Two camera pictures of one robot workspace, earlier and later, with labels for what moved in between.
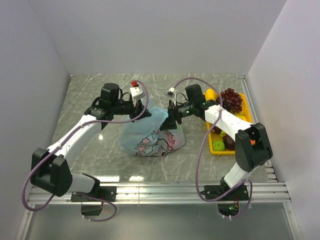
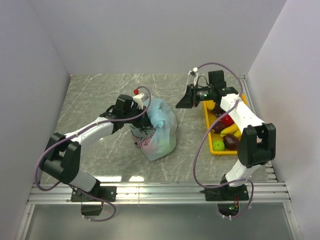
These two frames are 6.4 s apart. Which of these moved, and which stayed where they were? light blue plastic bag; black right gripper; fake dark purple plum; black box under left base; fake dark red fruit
Moved: black right gripper; light blue plastic bag
Stayed: black box under left base; fake dark red fruit; fake dark purple plum
